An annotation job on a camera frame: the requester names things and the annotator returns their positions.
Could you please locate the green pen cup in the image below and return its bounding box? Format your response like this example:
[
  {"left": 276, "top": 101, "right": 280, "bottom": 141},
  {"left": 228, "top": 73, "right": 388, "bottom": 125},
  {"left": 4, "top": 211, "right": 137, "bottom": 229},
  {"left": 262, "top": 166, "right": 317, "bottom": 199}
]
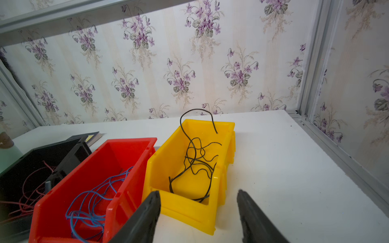
[{"left": 0, "top": 131, "right": 23, "bottom": 173}]

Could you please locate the red plastic bin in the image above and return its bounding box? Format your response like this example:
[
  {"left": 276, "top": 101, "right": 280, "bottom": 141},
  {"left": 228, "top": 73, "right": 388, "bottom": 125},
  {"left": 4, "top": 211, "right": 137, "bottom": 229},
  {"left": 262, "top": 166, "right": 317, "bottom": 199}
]
[{"left": 29, "top": 138, "right": 157, "bottom": 243}]

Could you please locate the yellow plastic bin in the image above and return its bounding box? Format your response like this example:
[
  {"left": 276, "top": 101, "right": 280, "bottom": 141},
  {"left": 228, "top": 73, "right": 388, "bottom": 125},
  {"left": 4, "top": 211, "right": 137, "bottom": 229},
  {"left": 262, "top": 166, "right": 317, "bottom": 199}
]
[{"left": 142, "top": 119, "right": 236, "bottom": 235}]

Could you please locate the black plastic bin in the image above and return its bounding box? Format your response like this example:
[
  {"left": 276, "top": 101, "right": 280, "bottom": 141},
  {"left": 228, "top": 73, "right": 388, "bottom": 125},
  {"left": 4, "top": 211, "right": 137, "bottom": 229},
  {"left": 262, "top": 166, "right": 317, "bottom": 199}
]
[{"left": 1, "top": 139, "right": 92, "bottom": 243}]

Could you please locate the black wire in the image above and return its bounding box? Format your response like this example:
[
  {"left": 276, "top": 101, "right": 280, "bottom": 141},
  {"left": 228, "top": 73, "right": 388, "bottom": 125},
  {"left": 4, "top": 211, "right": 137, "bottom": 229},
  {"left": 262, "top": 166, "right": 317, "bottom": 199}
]
[{"left": 168, "top": 108, "right": 223, "bottom": 204}]

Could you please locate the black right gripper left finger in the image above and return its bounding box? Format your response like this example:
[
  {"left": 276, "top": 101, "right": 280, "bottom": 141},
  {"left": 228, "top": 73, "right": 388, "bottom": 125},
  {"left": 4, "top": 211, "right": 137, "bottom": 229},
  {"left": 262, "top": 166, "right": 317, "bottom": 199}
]
[{"left": 109, "top": 191, "right": 161, "bottom": 243}]

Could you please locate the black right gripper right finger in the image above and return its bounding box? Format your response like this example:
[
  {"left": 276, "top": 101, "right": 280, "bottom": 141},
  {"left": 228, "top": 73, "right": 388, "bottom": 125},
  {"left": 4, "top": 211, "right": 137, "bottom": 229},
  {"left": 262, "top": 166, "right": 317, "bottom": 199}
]
[{"left": 237, "top": 189, "right": 289, "bottom": 243}]

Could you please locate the red wire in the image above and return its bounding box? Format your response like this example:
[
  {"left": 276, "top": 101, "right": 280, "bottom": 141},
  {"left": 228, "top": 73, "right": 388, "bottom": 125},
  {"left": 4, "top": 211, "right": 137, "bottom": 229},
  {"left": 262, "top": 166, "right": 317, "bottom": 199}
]
[{"left": 0, "top": 160, "right": 56, "bottom": 225}]

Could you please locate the dark blue book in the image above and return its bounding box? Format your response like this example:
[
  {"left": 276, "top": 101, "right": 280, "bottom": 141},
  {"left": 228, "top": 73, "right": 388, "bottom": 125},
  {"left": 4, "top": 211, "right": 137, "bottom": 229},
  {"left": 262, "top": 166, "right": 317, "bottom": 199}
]
[{"left": 67, "top": 132, "right": 103, "bottom": 147}]

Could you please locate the blue wire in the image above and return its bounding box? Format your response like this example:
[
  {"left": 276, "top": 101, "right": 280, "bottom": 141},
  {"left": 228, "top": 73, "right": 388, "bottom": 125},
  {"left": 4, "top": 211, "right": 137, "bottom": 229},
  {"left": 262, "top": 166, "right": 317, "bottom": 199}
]
[{"left": 65, "top": 166, "right": 134, "bottom": 243}]

